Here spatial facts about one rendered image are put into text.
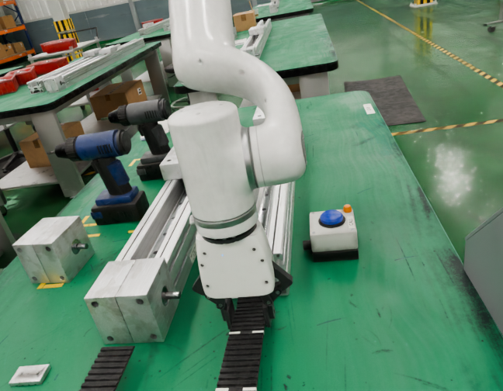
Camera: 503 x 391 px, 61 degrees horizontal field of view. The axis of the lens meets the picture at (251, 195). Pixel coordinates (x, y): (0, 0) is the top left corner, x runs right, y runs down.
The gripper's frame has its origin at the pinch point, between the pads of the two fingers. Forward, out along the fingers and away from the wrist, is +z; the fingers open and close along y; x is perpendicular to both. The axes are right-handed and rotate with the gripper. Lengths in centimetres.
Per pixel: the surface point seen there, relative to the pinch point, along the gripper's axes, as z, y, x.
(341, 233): -3.3, 15.0, 14.3
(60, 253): -4.2, -38.1, 14.8
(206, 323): 2.6, -7.4, 0.9
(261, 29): -13, -21, 275
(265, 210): -3.4, 1.2, 24.8
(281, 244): -5.9, 5.4, 8.6
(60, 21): -45, -570, 991
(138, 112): -18, -34, 60
